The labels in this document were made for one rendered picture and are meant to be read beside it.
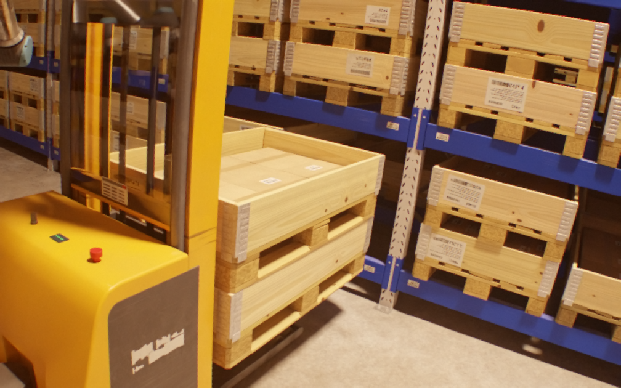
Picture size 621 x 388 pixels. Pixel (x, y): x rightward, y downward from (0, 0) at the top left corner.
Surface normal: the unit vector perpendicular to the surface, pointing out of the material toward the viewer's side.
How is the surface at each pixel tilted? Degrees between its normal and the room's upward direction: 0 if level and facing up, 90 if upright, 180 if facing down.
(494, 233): 90
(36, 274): 68
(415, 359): 0
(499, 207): 90
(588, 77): 90
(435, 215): 90
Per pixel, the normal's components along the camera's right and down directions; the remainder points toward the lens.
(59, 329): -0.47, -0.07
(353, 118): -0.52, 0.21
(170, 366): 0.85, 0.26
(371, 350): 0.11, -0.94
